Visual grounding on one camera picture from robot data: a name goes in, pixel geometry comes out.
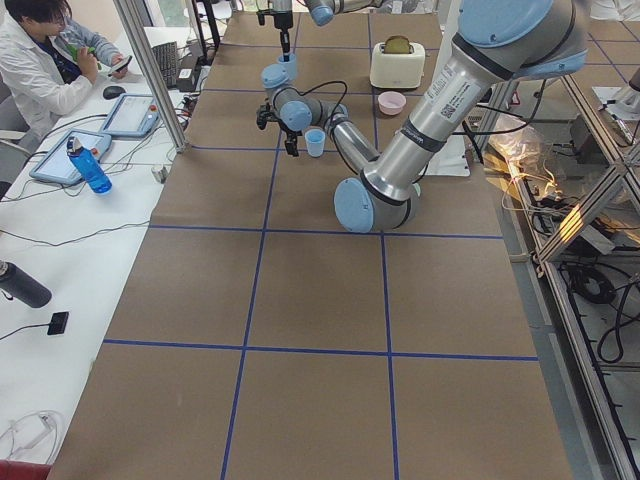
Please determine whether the light blue cup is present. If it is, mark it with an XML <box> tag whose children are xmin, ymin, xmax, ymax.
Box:
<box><xmin>304</xmin><ymin>128</ymin><xmax>326</xmax><ymax>158</ymax></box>
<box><xmin>277</xmin><ymin>53</ymin><xmax>298</xmax><ymax>82</ymax></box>

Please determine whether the cream toaster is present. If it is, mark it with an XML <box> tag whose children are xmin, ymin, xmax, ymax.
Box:
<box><xmin>369</xmin><ymin>42</ymin><xmax>426</xmax><ymax>89</ymax></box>

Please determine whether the pink bowl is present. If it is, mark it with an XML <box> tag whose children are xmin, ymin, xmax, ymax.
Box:
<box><xmin>377</xmin><ymin>91</ymin><xmax>407</xmax><ymax>116</ymax></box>

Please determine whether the black box on desk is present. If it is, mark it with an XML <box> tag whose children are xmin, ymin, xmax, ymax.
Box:
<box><xmin>176</xmin><ymin>54</ymin><xmax>208</xmax><ymax>92</ymax></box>

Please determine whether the toast slice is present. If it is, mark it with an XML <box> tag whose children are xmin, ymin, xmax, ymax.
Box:
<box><xmin>382</xmin><ymin>35</ymin><xmax>412</xmax><ymax>55</ymax></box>

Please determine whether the black keyboard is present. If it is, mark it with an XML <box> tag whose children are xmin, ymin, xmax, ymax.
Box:
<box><xmin>151</xmin><ymin>41</ymin><xmax>179</xmax><ymax>89</ymax></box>

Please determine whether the far teach pendant tablet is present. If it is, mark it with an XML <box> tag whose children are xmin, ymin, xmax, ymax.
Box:
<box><xmin>100</xmin><ymin>94</ymin><xmax>159</xmax><ymax>138</ymax></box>

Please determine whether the teach pendant tablet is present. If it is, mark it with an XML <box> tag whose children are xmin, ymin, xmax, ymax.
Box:
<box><xmin>29</xmin><ymin>129</ymin><xmax>112</xmax><ymax>186</ymax></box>
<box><xmin>100</xmin><ymin>94</ymin><xmax>159</xmax><ymax>138</ymax></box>

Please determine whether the black computer mouse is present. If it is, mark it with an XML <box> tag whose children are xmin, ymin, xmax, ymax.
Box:
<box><xmin>102</xmin><ymin>85</ymin><xmax>126</xmax><ymax>100</ymax></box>

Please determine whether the blue water bottle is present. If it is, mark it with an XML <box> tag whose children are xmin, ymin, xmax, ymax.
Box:
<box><xmin>66</xmin><ymin>136</ymin><xmax>112</xmax><ymax>194</ymax></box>

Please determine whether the near teach pendant tablet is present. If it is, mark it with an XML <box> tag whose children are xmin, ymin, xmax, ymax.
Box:
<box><xmin>29</xmin><ymin>129</ymin><xmax>112</xmax><ymax>186</ymax></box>

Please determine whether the person in white coat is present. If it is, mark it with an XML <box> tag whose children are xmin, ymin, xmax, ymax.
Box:
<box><xmin>1</xmin><ymin>0</ymin><xmax>128</xmax><ymax>140</ymax></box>

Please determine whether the small black square device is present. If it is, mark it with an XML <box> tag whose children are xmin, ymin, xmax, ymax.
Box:
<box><xmin>47</xmin><ymin>311</ymin><xmax>69</xmax><ymax>336</ymax></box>

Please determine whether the black thermos bottle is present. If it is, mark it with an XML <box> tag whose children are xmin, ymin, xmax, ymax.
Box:
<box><xmin>1</xmin><ymin>261</ymin><xmax>52</xmax><ymax>308</ymax></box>

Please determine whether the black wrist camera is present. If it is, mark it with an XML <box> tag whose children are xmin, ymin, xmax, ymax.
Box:
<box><xmin>256</xmin><ymin>102</ymin><xmax>278</xmax><ymax>130</ymax></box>

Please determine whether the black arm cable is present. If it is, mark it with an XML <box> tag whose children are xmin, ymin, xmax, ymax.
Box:
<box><xmin>292</xmin><ymin>81</ymin><xmax>351</xmax><ymax>131</ymax></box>

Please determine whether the aluminium frame post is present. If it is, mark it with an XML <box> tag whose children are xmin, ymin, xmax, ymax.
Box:
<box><xmin>114</xmin><ymin>0</ymin><xmax>187</xmax><ymax>153</ymax></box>

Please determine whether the white cable bundle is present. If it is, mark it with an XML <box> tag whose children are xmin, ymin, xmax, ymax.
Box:
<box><xmin>0</xmin><ymin>409</ymin><xmax>64</xmax><ymax>464</ymax></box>

